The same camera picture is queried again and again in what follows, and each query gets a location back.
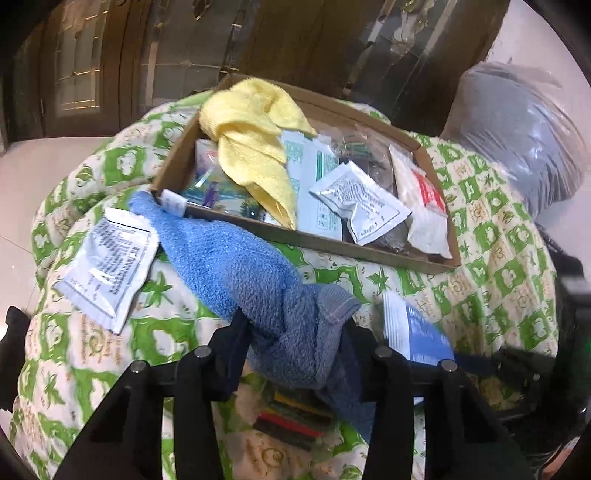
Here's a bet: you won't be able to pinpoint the white printed sachet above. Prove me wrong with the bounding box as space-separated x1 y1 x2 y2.
308 161 413 246
52 207 160 335

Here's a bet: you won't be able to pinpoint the yellow towel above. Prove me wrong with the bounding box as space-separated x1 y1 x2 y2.
199 78 318 230

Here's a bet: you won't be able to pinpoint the dark object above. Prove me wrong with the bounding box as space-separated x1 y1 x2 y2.
0 305 31 408

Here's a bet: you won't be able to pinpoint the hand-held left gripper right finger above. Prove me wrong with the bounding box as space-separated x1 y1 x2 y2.
339 318 532 480

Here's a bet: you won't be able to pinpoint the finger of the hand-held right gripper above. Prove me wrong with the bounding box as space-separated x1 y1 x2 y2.
471 376 552 423
452 348 555 386

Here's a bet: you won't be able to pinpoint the blue towel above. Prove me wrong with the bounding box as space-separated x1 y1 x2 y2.
128 190 377 435

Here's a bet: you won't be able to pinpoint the colourful printed packet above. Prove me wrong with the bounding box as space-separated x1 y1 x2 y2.
180 138 260 219

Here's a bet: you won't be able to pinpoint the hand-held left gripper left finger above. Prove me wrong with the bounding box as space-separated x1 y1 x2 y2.
53 307 253 480

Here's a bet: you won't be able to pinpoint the shallow cardboard box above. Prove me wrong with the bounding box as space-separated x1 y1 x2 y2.
151 73 462 275

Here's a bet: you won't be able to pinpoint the wooden cabinet doors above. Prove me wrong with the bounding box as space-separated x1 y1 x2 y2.
0 0 504 139

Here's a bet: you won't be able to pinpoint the plastic-wrapped grey bundle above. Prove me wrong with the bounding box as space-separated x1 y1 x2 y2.
438 60 589 223

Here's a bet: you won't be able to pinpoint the blue and white packet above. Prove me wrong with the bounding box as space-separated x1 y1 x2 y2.
382 291 457 371

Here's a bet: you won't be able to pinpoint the bag of colourful hair ties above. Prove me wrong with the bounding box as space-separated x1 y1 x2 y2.
226 378 343 455

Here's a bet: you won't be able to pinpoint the red and white wipe packet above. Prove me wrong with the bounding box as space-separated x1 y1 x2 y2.
389 144 454 260

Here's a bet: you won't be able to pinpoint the grey cloth in clear bag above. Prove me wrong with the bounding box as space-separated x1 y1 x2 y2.
323 124 416 254

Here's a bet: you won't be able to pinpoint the green printed blanket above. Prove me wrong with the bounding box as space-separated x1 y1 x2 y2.
9 95 561 480

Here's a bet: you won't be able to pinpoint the green and white packet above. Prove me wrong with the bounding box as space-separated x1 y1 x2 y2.
281 130 324 185
295 138 352 241

